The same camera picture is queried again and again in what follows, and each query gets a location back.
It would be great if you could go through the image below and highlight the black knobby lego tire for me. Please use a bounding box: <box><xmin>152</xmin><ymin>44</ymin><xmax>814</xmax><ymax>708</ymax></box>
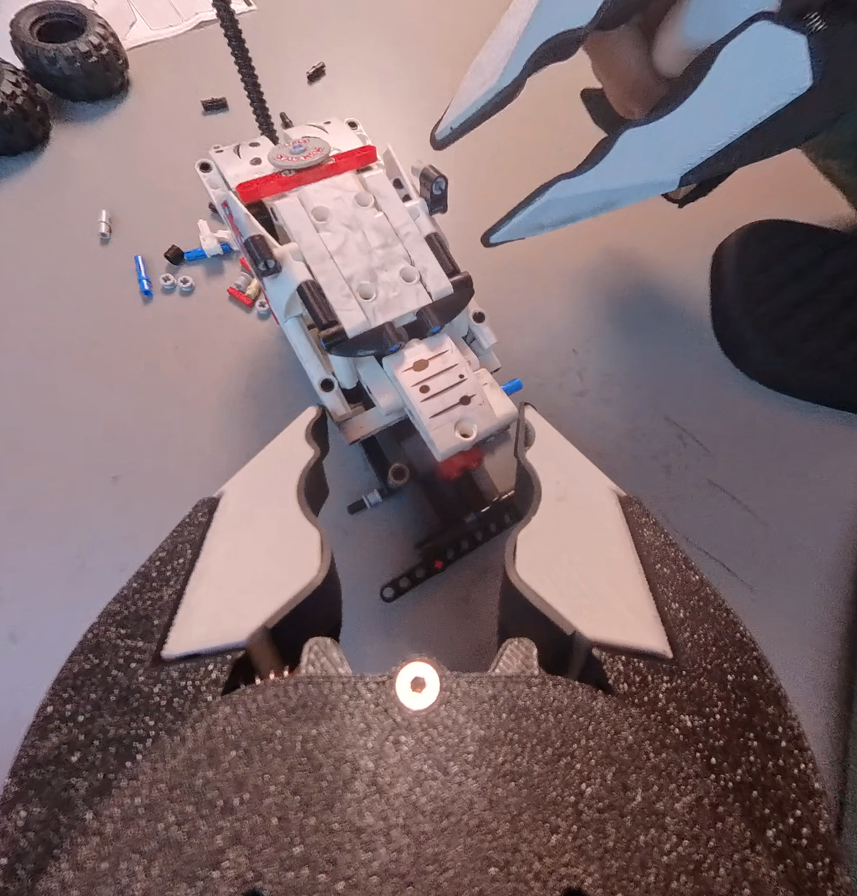
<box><xmin>9</xmin><ymin>0</ymin><xmax>130</xmax><ymax>102</ymax></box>
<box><xmin>0</xmin><ymin>52</ymin><xmax>51</xmax><ymax>158</ymax></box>

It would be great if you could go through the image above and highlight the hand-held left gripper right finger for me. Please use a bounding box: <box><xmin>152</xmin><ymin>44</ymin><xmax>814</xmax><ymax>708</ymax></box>
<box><xmin>502</xmin><ymin>406</ymin><xmax>676</xmax><ymax>659</ymax></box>

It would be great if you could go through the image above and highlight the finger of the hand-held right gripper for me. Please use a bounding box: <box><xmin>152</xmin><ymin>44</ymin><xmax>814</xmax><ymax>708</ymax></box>
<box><xmin>429</xmin><ymin>0</ymin><xmax>607</xmax><ymax>151</ymax></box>
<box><xmin>482</xmin><ymin>19</ymin><xmax>822</xmax><ymax>250</ymax></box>

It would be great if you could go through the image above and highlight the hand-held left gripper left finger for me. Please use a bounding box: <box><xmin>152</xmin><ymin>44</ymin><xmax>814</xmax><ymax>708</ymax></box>
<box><xmin>160</xmin><ymin>406</ymin><xmax>334</xmax><ymax>662</ymax></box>

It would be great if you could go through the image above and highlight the person's right hand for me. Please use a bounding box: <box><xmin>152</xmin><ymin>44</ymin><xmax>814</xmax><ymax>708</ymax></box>
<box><xmin>583</xmin><ymin>21</ymin><xmax>681</xmax><ymax>123</ymax></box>

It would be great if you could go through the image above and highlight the cluster of small lego pieces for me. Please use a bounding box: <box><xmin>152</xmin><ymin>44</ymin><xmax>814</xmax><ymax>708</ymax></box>
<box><xmin>163</xmin><ymin>210</ymin><xmax>271</xmax><ymax>319</ymax></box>

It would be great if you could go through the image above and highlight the lego sticker sheet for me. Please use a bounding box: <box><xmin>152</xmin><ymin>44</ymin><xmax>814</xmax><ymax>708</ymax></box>
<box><xmin>93</xmin><ymin>0</ymin><xmax>261</xmax><ymax>50</ymax></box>

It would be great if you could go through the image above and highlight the white lego vehicle model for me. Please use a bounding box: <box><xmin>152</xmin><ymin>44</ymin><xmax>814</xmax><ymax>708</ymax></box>
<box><xmin>195</xmin><ymin>0</ymin><xmax>530</xmax><ymax>606</ymax></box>

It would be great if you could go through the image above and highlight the black wrist rest pad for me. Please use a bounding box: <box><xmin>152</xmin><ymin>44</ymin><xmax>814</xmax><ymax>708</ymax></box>
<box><xmin>712</xmin><ymin>220</ymin><xmax>857</xmax><ymax>418</ymax></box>

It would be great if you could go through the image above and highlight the person's right forearm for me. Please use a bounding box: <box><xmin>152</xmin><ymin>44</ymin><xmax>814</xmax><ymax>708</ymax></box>
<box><xmin>807</xmin><ymin>84</ymin><xmax>857</xmax><ymax>218</ymax></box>

